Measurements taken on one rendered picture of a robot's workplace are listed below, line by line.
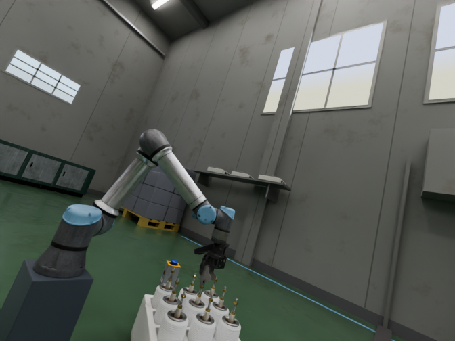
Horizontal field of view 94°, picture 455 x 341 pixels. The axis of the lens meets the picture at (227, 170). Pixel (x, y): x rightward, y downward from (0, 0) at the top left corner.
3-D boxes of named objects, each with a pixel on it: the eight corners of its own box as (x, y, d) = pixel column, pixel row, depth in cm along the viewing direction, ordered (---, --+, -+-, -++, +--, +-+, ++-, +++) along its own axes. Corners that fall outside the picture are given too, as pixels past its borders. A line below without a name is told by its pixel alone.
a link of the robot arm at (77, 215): (43, 240, 73) (61, 201, 75) (66, 234, 86) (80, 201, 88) (78, 249, 74) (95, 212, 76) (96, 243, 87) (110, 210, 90)
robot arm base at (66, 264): (37, 279, 67) (51, 247, 69) (30, 260, 77) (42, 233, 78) (89, 277, 78) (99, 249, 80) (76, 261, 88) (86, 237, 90)
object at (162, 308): (170, 354, 86) (185, 306, 89) (146, 356, 81) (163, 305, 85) (164, 338, 94) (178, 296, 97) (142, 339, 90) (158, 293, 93)
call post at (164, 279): (147, 327, 110) (168, 265, 116) (146, 319, 116) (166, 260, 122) (160, 327, 112) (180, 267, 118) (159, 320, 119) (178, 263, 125)
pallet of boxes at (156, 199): (177, 232, 445) (198, 172, 470) (140, 226, 379) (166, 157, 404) (143, 216, 533) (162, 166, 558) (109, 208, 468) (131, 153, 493)
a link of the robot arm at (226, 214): (218, 204, 106) (234, 210, 107) (211, 226, 104) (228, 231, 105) (220, 205, 99) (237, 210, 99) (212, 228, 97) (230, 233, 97)
